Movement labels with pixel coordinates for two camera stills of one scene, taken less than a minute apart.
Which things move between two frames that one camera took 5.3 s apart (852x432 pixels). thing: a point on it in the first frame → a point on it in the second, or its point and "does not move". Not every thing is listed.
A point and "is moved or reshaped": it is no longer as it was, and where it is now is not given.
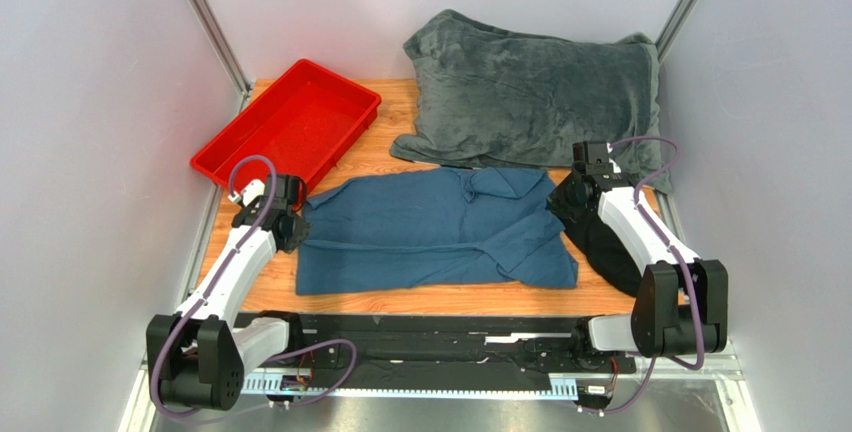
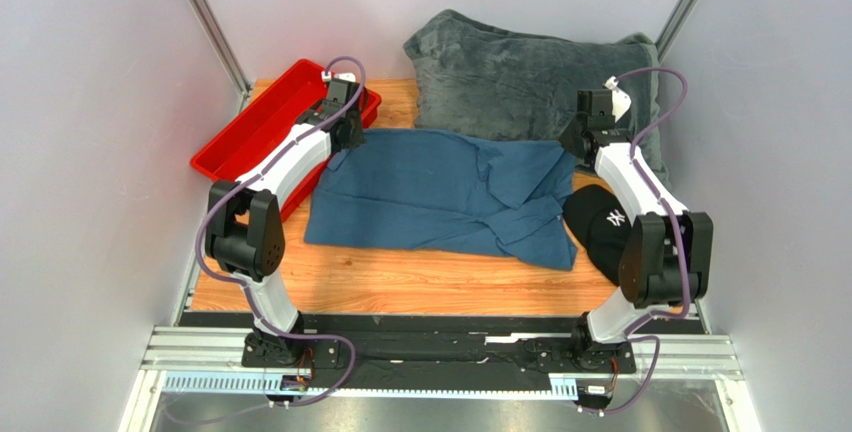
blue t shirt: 432,226 is moved or reshaped
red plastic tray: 306,124 does not move
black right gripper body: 592,154 → 575,140
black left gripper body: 298,233 → 355,137
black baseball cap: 607,259 does not move
